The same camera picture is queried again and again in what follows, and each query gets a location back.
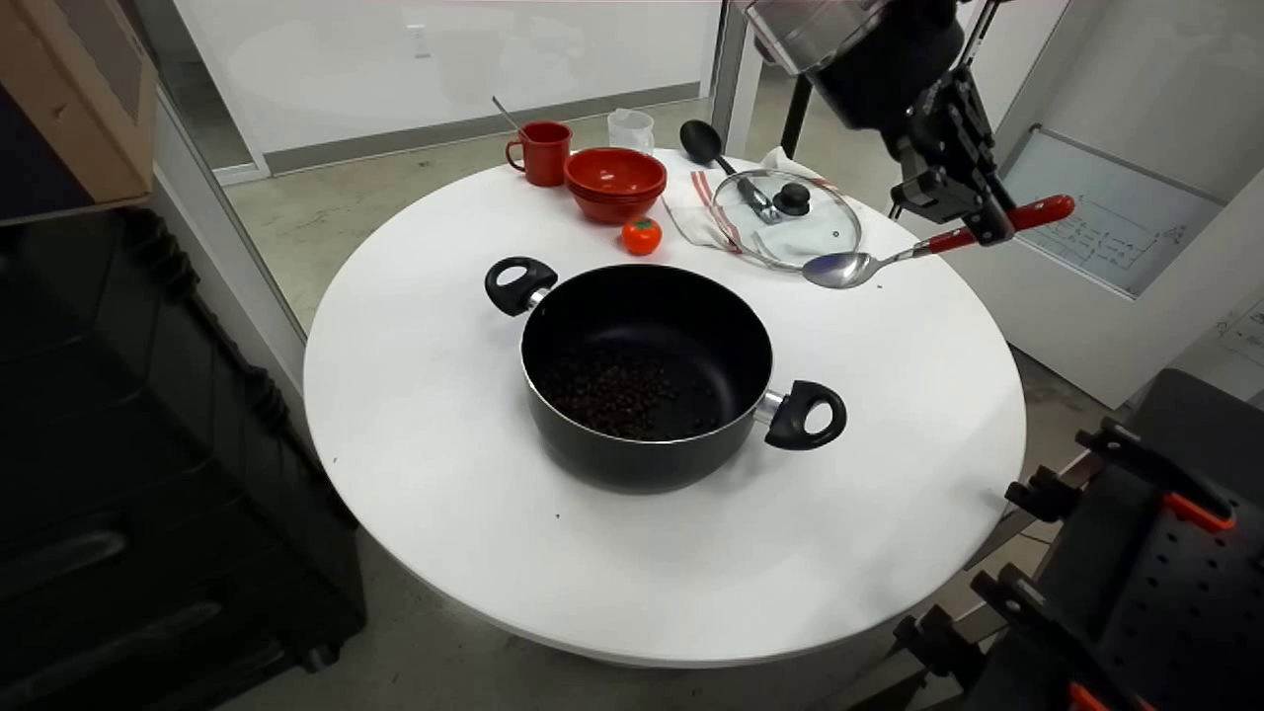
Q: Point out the red handled metal spoon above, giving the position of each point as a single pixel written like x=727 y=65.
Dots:
x=850 y=269

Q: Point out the black perforated mounting board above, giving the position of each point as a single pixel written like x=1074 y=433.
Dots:
x=1172 y=609

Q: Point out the white red striped cloth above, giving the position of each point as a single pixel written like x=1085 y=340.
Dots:
x=698 y=214

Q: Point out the black clamp orange tip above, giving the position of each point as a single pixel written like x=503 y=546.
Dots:
x=1182 y=490

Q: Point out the glass pot lid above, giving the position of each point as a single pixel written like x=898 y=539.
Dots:
x=799 y=222

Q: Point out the red bowl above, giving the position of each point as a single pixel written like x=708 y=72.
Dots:
x=613 y=185

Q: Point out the black cooking pot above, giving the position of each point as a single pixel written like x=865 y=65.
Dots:
x=650 y=377

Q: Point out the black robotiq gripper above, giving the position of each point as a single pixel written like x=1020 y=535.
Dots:
x=945 y=160

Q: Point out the small orange tomato toy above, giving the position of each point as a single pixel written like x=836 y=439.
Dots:
x=641 y=235

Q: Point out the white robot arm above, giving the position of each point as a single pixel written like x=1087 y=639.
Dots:
x=904 y=72

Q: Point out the red mug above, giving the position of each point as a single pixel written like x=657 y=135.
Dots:
x=537 y=153

